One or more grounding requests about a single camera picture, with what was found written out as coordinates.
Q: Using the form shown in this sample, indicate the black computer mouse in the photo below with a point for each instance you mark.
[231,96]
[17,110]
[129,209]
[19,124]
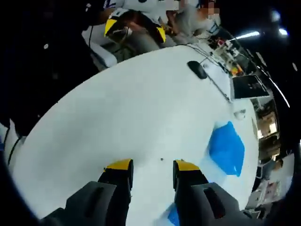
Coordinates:
[197,69]

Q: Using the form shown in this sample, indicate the blue plastic bin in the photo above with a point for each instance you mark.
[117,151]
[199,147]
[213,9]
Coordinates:
[227,150]
[172,215]

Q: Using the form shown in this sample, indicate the white laptop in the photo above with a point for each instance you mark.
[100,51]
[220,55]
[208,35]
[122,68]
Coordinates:
[249,86]

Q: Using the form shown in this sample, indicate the grey crumpled object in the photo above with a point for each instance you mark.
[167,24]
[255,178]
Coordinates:
[240,114]

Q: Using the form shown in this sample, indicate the colourful toy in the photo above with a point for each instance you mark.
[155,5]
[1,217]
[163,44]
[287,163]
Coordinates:
[237,70]

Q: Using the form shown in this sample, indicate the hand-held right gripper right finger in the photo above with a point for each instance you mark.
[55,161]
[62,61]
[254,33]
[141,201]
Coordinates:
[211,202]

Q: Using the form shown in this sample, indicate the person's dark clothing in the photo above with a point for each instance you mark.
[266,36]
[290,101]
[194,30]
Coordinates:
[47,58]

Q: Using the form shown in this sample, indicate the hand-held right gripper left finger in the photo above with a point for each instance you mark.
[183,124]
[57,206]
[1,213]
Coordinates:
[94,202]

